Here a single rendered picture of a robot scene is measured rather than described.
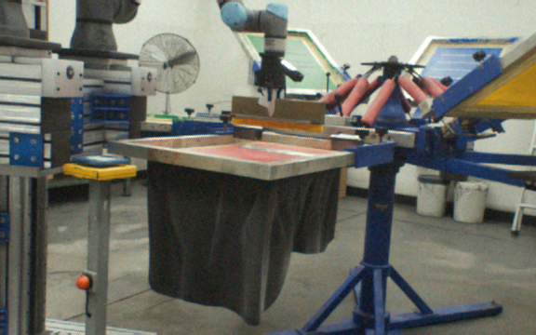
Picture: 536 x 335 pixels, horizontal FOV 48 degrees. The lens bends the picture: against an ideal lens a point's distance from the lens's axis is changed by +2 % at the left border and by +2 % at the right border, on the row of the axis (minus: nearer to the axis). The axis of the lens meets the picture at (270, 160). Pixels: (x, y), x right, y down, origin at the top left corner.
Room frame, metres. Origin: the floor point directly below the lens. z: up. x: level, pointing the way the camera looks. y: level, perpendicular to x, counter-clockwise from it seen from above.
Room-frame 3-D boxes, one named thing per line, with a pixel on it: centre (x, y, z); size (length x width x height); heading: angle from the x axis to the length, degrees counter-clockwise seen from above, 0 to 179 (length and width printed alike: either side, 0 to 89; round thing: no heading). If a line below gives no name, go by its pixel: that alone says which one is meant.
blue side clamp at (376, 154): (1.98, -0.33, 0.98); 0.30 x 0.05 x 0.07; 147
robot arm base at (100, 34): (2.01, 0.61, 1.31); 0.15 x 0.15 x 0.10
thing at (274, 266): (1.77, -0.11, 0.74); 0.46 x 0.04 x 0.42; 147
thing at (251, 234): (1.69, 0.19, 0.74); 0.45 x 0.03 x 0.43; 57
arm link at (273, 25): (2.00, 0.01, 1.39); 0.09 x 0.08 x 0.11; 77
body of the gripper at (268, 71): (2.01, 0.02, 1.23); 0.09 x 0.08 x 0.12; 57
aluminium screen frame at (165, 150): (1.93, 0.03, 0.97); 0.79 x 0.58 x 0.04; 147
